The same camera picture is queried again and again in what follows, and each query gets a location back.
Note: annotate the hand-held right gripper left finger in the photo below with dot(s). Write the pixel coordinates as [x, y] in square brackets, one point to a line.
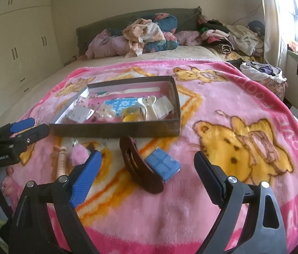
[85, 180]

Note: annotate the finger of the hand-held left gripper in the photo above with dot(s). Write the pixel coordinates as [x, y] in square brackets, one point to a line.
[22, 125]
[35, 135]

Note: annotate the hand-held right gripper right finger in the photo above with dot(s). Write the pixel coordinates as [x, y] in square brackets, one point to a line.
[208, 174]

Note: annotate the blue block hair clip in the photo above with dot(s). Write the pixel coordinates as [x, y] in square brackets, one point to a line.
[162, 164]

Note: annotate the earring card packet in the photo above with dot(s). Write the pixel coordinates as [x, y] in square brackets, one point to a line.
[78, 115]

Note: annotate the brown hair clip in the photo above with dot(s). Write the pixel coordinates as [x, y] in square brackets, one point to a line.
[138, 169]

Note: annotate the dark cardboard box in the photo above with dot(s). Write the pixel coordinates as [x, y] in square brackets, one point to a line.
[112, 131]

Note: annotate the bag of yellow rings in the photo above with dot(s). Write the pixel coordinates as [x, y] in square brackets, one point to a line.
[130, 117]

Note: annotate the small clear plastic packet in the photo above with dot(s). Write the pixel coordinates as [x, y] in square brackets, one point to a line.
[163, 107]

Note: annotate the white hair claw clip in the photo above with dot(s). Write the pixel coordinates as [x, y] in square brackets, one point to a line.
[149, 108]

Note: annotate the bed with beige sheet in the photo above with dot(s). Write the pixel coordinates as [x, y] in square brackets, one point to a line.
[32, 90]

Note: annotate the pink printed blanket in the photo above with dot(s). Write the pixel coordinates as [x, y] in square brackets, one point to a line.
[164, 217]

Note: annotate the cream built-in wardrobe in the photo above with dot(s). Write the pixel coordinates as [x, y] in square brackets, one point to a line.
[19, 45]

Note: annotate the blue printed card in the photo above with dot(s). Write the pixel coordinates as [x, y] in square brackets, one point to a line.
[117, 104]

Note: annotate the pink paper sheet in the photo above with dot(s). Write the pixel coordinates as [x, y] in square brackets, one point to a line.
[117, 96]

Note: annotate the floral laundry bag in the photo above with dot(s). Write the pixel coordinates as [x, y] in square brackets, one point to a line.
[267, 84]

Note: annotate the pink quilt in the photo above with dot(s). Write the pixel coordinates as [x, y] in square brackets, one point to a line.
[106, 46]

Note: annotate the pile of clothes on bed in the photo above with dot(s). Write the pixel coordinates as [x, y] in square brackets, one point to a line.
[98, 23]

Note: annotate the pink floral cloth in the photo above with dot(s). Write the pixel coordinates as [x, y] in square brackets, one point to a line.
[188, 37]

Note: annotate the beige printed cloth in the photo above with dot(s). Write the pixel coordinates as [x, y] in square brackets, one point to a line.
[143, 33]

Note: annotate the dark blue floral quilt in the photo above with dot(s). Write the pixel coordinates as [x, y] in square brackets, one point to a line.
[167, 23]

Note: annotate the cream curtain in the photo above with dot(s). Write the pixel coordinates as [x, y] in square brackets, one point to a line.
[273, 23]

